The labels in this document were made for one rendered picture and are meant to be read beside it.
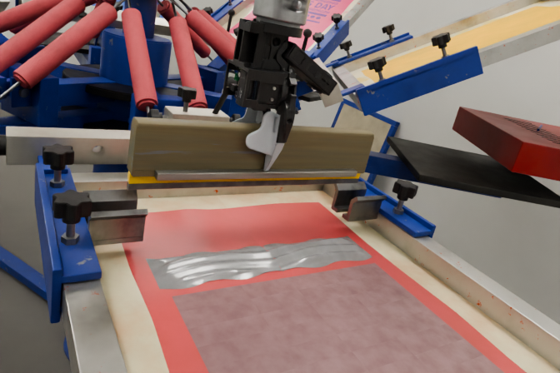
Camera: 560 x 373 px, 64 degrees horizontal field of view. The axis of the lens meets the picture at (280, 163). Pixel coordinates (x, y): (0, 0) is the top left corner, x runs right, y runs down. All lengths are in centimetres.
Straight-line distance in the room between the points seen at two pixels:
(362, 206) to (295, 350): 36
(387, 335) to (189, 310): 25
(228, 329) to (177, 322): 6
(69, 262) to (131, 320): 10
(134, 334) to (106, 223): 16
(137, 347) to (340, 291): 29
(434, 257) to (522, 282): 200
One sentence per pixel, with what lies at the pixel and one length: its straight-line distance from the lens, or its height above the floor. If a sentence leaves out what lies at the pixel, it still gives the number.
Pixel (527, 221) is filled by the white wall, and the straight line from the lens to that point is 271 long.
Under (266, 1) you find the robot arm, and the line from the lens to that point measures 62.
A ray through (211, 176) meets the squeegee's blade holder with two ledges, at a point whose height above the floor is 107.
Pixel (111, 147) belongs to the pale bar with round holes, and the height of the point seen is 102.
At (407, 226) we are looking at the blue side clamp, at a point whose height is 100.
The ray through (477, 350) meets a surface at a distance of 67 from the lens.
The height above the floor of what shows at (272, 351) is 96.
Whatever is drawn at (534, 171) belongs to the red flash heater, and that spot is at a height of 103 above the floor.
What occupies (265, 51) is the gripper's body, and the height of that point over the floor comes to 125.
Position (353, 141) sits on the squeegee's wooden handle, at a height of 113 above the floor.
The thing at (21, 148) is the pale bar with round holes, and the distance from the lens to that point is 83.
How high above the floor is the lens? 131
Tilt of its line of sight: 19 degrees down
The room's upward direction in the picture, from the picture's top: 12 degrees clockwise
